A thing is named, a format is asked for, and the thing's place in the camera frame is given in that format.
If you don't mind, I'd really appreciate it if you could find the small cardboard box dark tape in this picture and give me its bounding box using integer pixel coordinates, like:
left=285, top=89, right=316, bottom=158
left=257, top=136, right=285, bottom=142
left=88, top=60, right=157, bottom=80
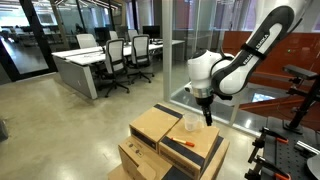
left=128, top=103, right=184, bottom=154

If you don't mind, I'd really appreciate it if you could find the black camera stand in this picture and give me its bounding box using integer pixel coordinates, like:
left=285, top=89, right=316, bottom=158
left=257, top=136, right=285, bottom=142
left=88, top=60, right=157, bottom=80
left=282, top=64, right=320, bottom=134

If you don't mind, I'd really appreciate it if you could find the black computer monitor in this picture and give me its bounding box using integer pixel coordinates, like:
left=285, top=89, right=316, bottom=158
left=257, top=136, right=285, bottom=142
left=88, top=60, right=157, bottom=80
left=142, top=25, right=161, bottom=39
left=94, top=26, right=111, bottom=43

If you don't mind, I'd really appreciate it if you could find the grey round plate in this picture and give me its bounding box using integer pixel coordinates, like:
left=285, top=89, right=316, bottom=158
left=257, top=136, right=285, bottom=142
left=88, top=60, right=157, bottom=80
left=306, top=153, right=320, bottom=180

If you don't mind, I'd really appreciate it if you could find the clear plastic measuring cup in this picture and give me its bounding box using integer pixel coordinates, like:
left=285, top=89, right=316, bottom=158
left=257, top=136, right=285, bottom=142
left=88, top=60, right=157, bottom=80
left=182, top=112, right=205, bottom=132

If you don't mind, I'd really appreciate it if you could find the orange capped white marker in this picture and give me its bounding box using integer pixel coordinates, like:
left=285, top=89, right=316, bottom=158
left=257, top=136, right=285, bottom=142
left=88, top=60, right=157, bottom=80
left=169, top=136, right=196, bottom=148

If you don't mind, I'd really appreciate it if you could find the silver aluminium bar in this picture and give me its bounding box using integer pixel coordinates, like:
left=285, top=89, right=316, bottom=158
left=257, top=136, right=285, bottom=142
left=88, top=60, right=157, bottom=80
left=294, top=139, right=320, bottom=157

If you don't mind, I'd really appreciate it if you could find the long white office desk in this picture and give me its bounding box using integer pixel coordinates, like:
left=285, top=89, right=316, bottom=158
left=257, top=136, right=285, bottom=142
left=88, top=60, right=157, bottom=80
left=51, top=39, right=186, bottom=100

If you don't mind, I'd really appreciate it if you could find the white mesh black frame chair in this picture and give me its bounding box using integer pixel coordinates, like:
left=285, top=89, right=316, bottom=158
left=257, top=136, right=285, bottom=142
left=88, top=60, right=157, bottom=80
left=108, top=30, right=119, bottom=41
left=75, top=33, right=99, bottom=50
left=99, top=38, right=131, bottom=99
left=127, top=29, right=139, bottom=41
left=128, top=34, right=155, bottom=84

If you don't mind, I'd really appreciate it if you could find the small cardboard box printed label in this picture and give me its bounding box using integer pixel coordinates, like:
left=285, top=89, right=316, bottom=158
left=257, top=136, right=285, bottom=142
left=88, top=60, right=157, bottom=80
left=158, top=118, right=221, bottom=180

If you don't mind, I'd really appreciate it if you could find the large cardboard box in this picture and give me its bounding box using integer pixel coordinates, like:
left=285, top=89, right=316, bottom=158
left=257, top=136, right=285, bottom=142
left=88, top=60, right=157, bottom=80
left=117, top=134, right=231, bottom=180

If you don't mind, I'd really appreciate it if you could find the black clamp orange handle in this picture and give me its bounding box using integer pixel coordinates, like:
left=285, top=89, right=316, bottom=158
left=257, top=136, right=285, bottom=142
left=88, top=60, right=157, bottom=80
left=251, top=126, right=289, bottom=164
left=244, top=154, right=293, bottom=180

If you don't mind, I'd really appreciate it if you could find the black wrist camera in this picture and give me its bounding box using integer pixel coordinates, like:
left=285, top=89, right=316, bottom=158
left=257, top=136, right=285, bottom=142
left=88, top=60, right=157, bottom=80
left=213, top=92, right=234, bottom=102

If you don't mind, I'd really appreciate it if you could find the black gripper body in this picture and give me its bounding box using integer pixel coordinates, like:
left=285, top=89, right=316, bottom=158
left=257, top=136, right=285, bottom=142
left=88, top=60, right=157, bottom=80
left=195, top=95, right=214, bottom=109

